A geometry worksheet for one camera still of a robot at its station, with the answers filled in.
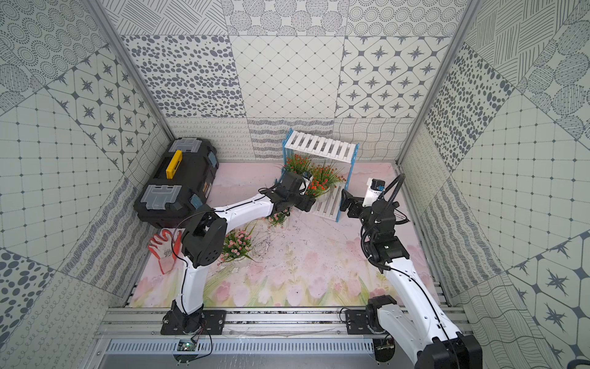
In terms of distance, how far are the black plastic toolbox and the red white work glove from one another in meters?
0.03

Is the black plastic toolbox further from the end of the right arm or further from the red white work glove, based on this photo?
the end of the right arm

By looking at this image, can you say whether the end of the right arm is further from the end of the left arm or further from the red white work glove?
the red white work glove

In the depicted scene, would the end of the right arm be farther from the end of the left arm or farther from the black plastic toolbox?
the black plastic toolbox

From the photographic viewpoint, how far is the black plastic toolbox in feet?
2.80

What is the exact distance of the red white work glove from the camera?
87 centimetres

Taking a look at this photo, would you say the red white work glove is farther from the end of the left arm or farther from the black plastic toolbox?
the end of the left arm

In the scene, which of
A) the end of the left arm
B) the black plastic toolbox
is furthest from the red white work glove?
the end of the left arm
